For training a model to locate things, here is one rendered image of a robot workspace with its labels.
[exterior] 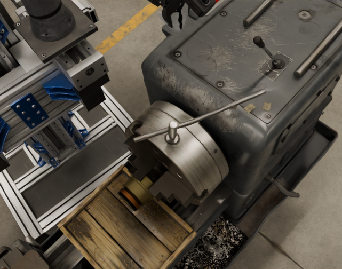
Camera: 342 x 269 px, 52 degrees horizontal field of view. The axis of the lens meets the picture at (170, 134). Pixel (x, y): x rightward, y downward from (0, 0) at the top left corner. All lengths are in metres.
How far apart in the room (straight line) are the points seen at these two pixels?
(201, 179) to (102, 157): 1.21
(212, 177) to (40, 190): 1.35
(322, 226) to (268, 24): 1.37
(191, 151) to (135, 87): 1.67
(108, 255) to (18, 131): 0.62
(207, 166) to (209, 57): 0.31
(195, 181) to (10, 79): 0.79
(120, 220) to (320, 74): 0.77
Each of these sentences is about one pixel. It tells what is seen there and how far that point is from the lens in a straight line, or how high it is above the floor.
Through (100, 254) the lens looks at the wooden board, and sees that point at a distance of 1.23.
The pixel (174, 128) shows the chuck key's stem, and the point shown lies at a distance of 0.84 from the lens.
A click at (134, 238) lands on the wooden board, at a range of 1.21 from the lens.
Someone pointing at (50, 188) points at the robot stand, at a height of 0.21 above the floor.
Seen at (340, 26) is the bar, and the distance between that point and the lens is 1.15.
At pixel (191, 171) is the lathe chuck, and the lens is 0.93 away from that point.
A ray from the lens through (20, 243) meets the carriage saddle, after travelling 1.29.
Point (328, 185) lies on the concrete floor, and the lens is 2.30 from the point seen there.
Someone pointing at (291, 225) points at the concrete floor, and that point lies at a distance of 2.17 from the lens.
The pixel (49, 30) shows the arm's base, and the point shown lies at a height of 1.21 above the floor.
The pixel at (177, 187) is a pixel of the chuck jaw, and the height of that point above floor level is 1.11.
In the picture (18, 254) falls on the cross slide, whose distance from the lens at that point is 1.24.
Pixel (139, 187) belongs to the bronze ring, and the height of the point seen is 1.12.
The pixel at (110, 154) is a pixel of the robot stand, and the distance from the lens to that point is 2.09.
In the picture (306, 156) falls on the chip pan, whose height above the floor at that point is 0.54.
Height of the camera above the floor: 2.06
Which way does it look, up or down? 62 degrees down
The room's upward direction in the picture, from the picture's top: 10 degrees counter-clockwise
